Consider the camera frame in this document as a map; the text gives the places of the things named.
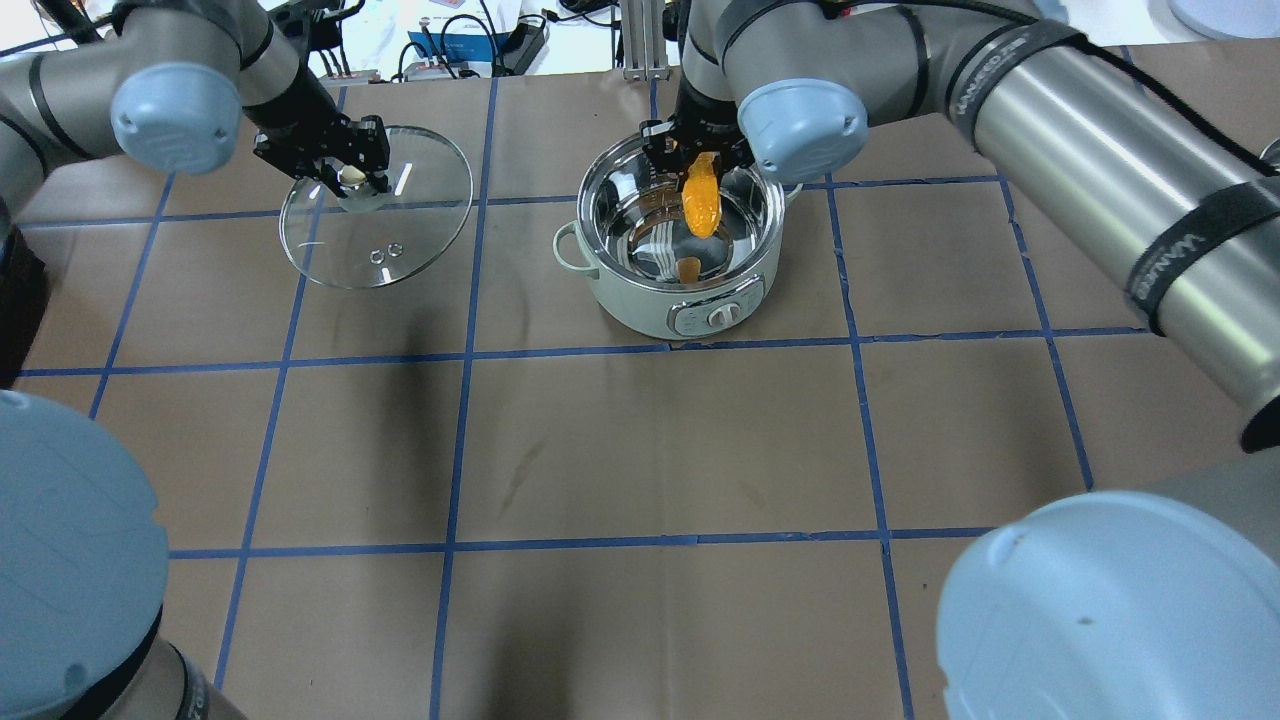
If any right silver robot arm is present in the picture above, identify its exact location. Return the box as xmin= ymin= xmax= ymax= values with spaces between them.
xmin=564 ymin=117 xmax=1235 ymax=719

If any pale green electric pot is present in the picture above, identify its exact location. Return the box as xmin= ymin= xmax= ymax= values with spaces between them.
xmin=550 ymin=133 xmax=799 ymax=342

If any brown paper table cover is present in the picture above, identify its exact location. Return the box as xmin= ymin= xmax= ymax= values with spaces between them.
xmin=15 ymin=73 xmax=1242 ymax=719

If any blue white box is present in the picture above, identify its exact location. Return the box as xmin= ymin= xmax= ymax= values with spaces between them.
xmin=407 ymin=13 xmax=521 ymax=76

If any grey usb hub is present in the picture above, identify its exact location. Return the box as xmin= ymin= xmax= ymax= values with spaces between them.
xmin=317 ymin=69 xmax=384 ymax=88

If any glass pot lid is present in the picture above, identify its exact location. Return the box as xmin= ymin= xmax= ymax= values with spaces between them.
xmin=278 ymin=126 xmax=474 ymax=290

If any yellow corn cob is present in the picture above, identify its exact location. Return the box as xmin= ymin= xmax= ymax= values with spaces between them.
xmin=681 ymin=152 xmax=722 ymax=240

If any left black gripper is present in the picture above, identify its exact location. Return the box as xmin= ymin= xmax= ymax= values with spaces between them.
xmin=252 ymin=76 xmax=390 ymax=199

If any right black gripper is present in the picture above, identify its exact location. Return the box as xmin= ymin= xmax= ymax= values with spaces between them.
xmin=640 ymin=85 xmax=755 ymax=181

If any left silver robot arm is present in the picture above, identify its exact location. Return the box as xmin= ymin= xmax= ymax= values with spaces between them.
xmin=3 ymin=1 xmax=388 ymax=719

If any aluminium frame post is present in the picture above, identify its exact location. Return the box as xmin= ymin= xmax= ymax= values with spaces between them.
xmin=618 ymin=1 xmax=671 ymax=82

